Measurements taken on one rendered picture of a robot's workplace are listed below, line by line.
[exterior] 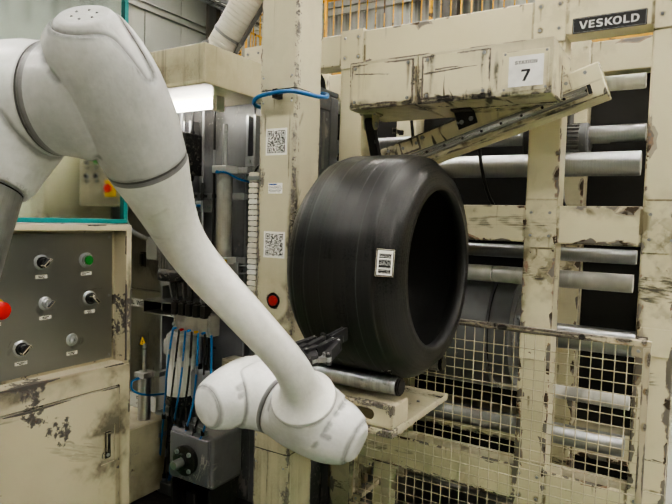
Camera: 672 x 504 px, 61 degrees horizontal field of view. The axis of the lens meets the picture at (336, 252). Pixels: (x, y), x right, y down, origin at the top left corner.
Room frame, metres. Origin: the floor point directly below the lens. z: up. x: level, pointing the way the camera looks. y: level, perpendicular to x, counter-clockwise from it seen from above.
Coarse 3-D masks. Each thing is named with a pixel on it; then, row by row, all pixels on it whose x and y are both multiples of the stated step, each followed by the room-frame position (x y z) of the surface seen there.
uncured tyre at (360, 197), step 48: (336, 192) 1.35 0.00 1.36; (384, 192) 1.29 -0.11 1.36; (432, 192) 1.39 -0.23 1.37; (336, 240) 1.29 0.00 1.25; (384, 240) 1.25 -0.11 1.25; (432, 240) 1.74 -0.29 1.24; (288, 288) 1.39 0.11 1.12; (336, 288) 1.28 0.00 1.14; (384, 288) 1.24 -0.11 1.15; (432, 288) 1.73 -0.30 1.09; (384, 336) 1.27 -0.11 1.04; (432, 336) 1.64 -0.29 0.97
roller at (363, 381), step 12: (324, 372) 1.44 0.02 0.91; (336, 372) 1.42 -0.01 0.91; (348, 372) 1.41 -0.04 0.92; (360, 372) 1.40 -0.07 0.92; (372, 372) 1.39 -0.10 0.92; (348, 384) 1.41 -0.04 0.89; (360, 384) 1.38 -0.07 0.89; (372, 384) 1.37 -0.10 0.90; (384, 384) 1.35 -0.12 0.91; (396, 384) 1.34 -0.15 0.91
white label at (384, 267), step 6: (378, 252) 1.24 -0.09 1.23; (384, 252) 1.23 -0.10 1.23; (390, 252) 1.23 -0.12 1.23; (378, 258) 1.23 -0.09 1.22; (384, 258) 1.23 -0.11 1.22; (390, 258) 1.23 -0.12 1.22; (378, 264) 1.23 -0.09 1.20; (384, 264) 1.23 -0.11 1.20; (390, 264) 1.23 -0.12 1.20; (378, 270) 1.23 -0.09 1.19; (384, 270) 1.23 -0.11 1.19; (390, 270) 1.23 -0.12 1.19; (384, 276) 1.23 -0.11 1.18; (390, 276) 1.23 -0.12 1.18
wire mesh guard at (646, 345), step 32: (448, 384) 1.78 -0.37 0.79; (512, 384) 1.67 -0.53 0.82; (544, 384) 1.63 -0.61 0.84; (480, 416) 1.72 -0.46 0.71; (512, 416) 1.67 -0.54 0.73; (576, 416) 1.58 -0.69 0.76; (640, 416) 1.49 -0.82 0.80; (480, 448) 1.72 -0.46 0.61; (640, 448) 1.49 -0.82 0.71; (352, 480) 1.94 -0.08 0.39; (608, 480) 1.53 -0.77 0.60; (640, 480) 1.49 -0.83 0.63
